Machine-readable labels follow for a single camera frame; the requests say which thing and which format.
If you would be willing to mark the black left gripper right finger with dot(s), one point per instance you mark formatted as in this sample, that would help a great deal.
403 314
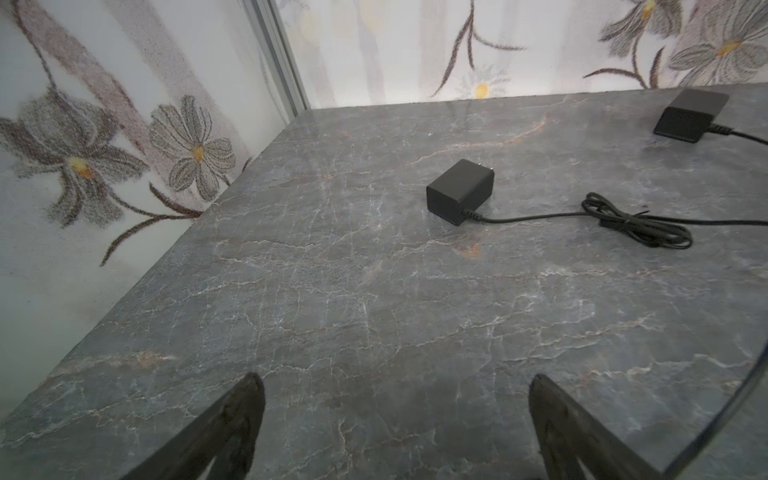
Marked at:
572 442

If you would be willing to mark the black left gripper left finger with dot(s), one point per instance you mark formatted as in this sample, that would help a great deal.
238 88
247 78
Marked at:
217 444

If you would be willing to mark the aluminium left corner post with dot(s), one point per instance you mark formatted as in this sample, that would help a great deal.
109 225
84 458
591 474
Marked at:
273 41

